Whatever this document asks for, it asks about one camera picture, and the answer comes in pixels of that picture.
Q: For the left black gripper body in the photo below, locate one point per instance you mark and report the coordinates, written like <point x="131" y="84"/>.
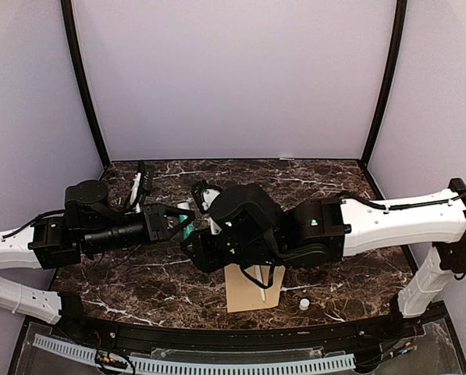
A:
<point x="150" y="212"/>

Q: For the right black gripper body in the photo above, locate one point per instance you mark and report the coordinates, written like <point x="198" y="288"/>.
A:
<point x="254" y="254"/>

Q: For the white letter paper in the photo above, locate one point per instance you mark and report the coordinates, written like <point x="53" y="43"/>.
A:
<point x="259" y="278"/>

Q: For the brown kraft envelope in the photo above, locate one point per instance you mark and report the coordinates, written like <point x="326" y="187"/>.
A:
<point x="243" y="295"/>

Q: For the white glue bottle cap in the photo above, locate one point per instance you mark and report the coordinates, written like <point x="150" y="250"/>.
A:
<point x="304" y="304"/>

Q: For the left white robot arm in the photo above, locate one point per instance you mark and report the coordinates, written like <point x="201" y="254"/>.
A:
<point x="87" y="226"/>

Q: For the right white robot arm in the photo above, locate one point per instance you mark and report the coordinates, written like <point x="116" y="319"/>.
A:
<point x="248" y="228"/>

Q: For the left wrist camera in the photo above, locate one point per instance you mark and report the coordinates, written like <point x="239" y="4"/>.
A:
<point x="142" y="184"/>

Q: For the black front frame rail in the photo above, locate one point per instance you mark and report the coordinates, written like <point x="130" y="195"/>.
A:
<point x="127" y="337"/>

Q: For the white slotted cable duct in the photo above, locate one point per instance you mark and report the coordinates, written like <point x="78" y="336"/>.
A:
<point x="169" y="361"/>

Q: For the left black corner post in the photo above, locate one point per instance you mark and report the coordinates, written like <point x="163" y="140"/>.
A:
<point x="81" y="81"/>

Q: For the black corner post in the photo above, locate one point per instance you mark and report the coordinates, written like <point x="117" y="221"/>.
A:
<point x="387" y="81"/>
<point x="81" y="81"/>

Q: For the right black corner post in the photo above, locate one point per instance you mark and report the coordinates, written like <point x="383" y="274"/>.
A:
<point x="387" y="81"/>

